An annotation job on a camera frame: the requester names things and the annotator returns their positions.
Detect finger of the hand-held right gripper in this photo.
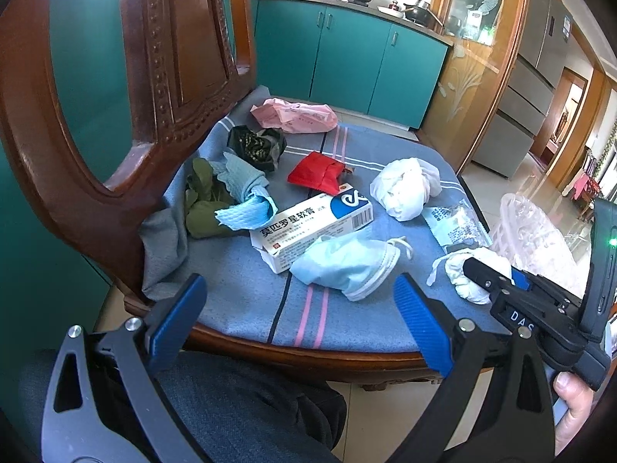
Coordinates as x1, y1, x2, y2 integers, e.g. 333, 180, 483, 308
464, 257, 514, 296
508, 266, 546, 291

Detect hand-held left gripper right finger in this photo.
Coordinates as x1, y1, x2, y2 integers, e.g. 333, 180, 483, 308
386, 274, 557, 463

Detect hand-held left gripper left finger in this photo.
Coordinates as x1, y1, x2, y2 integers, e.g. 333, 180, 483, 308
41, 273, 208, 463

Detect small white tissue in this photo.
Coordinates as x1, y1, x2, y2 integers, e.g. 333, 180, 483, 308
427, 246, 514, 306

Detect white plastic basket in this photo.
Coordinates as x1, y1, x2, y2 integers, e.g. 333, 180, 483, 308
492, 193, 596, 300

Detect clear plastic packet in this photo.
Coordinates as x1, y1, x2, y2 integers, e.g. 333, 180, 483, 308
421, 200, 493, 254

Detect blue face mask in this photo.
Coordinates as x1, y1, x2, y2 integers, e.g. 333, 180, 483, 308
289, 235, 414, 302

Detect large white tissue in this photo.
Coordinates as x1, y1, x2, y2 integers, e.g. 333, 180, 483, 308
369, 157, 442, 223

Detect blue paper towel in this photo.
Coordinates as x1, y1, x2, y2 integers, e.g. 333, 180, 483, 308
209, 152, 279, 231

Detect white and blue ointment box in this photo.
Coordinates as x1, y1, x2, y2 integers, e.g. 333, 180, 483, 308
249, 191, 375, 274

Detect red packet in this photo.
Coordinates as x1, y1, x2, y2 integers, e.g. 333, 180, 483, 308
287, 151, 355, 197

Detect person's right hand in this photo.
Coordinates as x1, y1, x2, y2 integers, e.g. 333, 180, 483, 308
552, 371, 609, 458

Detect blue striped seat cushion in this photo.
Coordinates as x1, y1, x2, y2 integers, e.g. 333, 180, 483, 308
140, 86, 493, 354

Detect person's trousered leg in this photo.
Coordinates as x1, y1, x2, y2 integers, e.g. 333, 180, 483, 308
19, 347, 349, 463

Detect dark green patterned cloth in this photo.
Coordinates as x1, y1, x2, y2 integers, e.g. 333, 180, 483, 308
226, 125, 288, 173

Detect silver refrigerator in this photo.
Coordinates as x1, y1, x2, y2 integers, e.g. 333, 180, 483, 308
470, 0, 574, 180

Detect wooden glass display cabinet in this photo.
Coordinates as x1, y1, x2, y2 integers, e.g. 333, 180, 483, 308
417, 0, 531, 174

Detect pink plastic bag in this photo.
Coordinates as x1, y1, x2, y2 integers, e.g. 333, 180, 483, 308
249, 98, 339, 134

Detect teal kitchen cabinets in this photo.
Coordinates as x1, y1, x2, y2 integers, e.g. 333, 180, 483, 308
222, 0, 454, 131

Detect carved wooden chair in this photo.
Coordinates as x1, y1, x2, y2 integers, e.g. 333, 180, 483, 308
0, 0, 464, 392

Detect wooden door frame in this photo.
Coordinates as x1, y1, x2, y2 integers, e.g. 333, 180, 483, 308
530, 66, 609, 194

